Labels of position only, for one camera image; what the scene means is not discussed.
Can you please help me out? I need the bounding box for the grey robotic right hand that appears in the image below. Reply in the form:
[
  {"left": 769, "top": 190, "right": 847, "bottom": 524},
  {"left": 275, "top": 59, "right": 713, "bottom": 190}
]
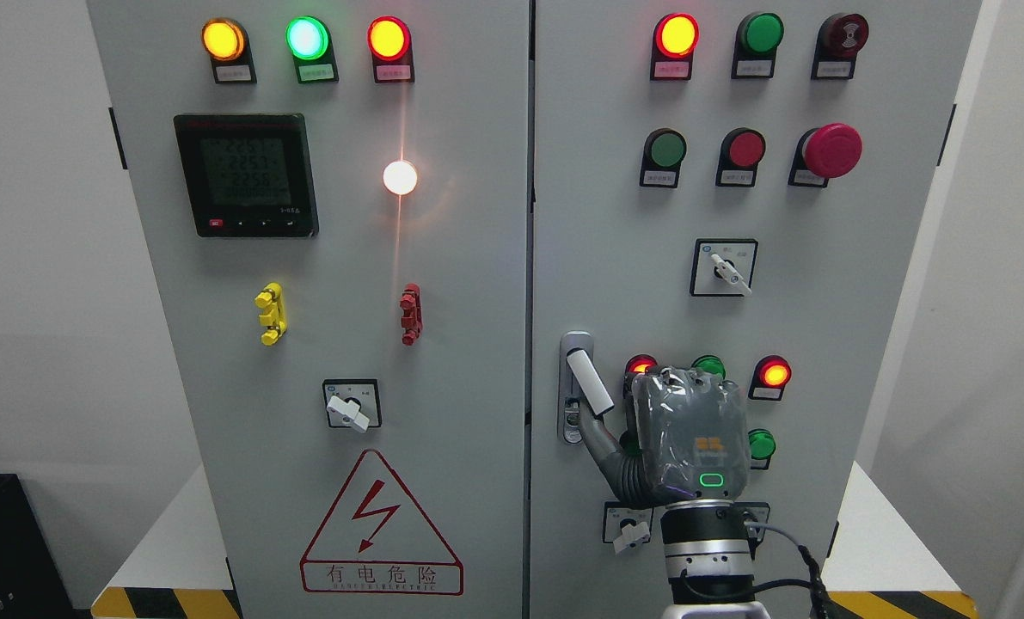
[{"left": 579, "top": 367, "right": 751, "bottom": 509}]

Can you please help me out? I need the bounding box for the silver cabinet door handle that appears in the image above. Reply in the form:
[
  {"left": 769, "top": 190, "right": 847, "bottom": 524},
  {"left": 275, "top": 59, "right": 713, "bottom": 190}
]
[{"left": 556, "top": 332, "right": 614, "bottom": 445}]

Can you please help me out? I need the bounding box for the grey right cabinet door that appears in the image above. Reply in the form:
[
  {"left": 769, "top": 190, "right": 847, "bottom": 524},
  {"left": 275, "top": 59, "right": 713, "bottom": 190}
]
[{"left": 529, "top": 1, "right": 982, "bottom": 618}]

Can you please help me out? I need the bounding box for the grey cabinet door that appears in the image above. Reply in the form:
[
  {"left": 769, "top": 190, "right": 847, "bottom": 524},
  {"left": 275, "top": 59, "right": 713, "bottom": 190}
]
[
  {"left": 88, "top": 1, "right": 530, "bottom": 618},
  {"left": 529, "top": 1, "right": 982, "bottom": 618}
]

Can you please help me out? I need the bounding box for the red lit lamp right door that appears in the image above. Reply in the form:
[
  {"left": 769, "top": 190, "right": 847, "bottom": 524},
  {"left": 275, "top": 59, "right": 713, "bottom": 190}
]
[{"left": 650, "top": 12, "right": 700, "bottom": 81}]

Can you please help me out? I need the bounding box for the green lamp top right door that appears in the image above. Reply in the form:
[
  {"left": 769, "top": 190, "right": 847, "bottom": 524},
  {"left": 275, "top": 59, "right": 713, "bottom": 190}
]
[{"left": 731, "top": 12, "right": 784, "bottom": 81}]

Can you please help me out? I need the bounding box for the grey left cabinet door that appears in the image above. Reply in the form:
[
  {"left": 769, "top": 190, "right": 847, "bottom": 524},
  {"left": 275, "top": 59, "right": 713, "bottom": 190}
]
[{"left": 88, "top": 1, "right": 530, "bottom": 618}]

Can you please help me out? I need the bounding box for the red-orange indicator lamp left door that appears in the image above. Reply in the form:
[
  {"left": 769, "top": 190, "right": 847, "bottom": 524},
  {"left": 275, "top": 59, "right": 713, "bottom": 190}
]
[{"left": 367, "top": 15, "right": 416, "bottom": 83}]

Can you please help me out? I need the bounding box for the green lamp middle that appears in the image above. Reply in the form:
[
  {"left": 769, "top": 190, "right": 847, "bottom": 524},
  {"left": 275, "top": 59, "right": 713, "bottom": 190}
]
[{"left": 691, "top": 355, "right": 727, "bottom": 377}]

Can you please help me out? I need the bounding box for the green push button lower right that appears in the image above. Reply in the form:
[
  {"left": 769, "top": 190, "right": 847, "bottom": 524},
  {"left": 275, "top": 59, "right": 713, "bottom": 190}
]
[{"left": 748, "top": 428, "right": 776, "bottom": 470}]

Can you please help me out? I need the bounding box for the green push button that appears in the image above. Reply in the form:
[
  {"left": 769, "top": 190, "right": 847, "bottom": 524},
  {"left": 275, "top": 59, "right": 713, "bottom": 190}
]
[
  {"left": 639, "top": 128, "right": 687, "bottom": 189},
  {"left": 748, "top": 428, "right": 776, "bottom": 470}
]

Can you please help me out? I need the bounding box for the red lit lamp middle left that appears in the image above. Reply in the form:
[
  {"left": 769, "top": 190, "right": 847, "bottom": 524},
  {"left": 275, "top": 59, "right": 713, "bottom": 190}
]
[{"left": 622, "top": 355, "right": 657, "bottom": 397}]

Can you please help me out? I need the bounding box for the red lit lamp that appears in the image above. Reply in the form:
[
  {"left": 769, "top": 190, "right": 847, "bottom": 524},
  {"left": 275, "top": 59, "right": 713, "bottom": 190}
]
[
  {"left": 748, "top": 355, "right": 792, "bottom": 402},
  {"left": 622, "top": 355, "right": 657, "bottom": 397}
]

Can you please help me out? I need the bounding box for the red lit lamp middle right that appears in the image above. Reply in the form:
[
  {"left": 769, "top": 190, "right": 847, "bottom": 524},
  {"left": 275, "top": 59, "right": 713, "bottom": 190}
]
[{"left": 748, "top": 355, "right": 792, "bottom": 402}]

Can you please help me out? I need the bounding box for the white platform with hazard stripes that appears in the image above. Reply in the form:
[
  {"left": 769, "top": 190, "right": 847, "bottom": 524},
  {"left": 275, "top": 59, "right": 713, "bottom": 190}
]
[{"left": 82, "top": 466, "right": 978, "bottom": 618}]

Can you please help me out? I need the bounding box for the green push button upper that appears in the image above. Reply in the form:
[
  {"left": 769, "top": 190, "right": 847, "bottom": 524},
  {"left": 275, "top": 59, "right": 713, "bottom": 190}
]
[{"left": 639, "top": 128, "right": 687, "bottom": 189}]

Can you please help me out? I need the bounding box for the red push button upper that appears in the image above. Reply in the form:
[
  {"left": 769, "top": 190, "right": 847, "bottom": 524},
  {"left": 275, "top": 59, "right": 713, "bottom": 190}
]
[{"left": 715, "top": 128, "right": 766, "bottom": 187}]

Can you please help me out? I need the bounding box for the red terminal block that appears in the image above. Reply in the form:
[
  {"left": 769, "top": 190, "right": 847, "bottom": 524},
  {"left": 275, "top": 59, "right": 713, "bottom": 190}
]
[{"left": 399, "top": 282, "right": 424, "bottom": 347}]

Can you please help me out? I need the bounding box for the red emergency stop mushroom button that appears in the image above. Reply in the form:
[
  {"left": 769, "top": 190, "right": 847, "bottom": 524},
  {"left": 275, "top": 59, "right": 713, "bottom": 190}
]
[{"left": 790, "top": 123, "right": 864, "bottom": 188}]

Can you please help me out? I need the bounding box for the red electrical hazard warning sign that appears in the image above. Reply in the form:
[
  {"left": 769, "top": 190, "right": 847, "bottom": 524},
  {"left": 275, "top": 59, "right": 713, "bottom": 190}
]
[{"left": 299, "top": 448, "right": 464, "bottom": 596}]

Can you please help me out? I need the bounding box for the white glowing indicator lamp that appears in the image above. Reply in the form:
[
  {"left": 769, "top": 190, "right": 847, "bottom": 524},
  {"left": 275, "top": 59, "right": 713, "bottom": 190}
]
[{"left": 382, "top": 158, "right": 419, "bottom": 196}]

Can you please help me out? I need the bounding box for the dark red buzzer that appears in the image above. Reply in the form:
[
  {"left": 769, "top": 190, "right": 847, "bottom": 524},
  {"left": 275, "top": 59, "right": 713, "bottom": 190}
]
[{"left": 811, "top": 13, "right": 869, "bottom": 81}]

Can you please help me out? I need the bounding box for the yellow terminal block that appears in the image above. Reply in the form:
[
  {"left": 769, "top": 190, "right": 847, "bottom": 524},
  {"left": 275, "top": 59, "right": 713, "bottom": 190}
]
[{"left": 254, "top": 282, "right": 288, "bottom": 347}]

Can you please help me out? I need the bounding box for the black digital power meter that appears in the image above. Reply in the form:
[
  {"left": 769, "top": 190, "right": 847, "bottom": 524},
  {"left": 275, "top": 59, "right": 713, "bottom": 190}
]
[{"left": 173, "top": 113, "right": 319, "bottom": 236}]

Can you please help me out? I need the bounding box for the green lit indicator lamp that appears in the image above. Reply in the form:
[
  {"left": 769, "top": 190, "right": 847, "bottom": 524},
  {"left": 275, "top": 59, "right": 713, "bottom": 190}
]
[{"left": 286, "top": 15, "right": 339, "bottom": 83}]

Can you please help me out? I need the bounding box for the orange indicator lamp top left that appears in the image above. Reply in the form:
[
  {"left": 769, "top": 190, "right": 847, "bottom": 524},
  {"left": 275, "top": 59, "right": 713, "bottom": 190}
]
[{"left": 201, "top": 17, "right": 257, "bottom": 83}]

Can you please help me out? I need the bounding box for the black box lower left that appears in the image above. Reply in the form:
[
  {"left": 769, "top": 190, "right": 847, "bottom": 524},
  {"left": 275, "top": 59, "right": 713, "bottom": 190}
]
[{"left": 0, "top": 474, "right": 76, "bottom": 618}]

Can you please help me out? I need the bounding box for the black knob selector switch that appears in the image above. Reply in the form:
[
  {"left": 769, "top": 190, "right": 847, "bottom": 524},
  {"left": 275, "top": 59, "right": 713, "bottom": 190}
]
[{"left": 737, "top": 502, "right": 771, "bottom": 546}]

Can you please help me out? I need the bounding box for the lower white-handled selector switch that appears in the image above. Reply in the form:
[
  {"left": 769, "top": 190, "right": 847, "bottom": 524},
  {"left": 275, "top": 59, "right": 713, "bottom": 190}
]
[{"left": 602, "top": 501, "right": 654, "bottom": 555}]

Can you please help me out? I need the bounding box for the upper right rotary selector switch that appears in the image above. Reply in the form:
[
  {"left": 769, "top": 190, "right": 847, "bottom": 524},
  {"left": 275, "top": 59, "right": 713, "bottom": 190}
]
[{"left": 690, "top": 238, "right": 758, "bottom": 297}]

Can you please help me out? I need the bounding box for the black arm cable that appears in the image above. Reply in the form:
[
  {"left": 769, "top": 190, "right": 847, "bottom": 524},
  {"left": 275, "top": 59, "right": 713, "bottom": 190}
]
[{"left": 740, "top": 518, "right": 831, "bottom": 619}]

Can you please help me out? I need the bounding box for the left door rotary selector switch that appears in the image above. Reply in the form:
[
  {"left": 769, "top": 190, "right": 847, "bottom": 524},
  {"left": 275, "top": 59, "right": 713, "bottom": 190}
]
[{"left": 322, "top": 377, "right": 383, "bottom": 432}]

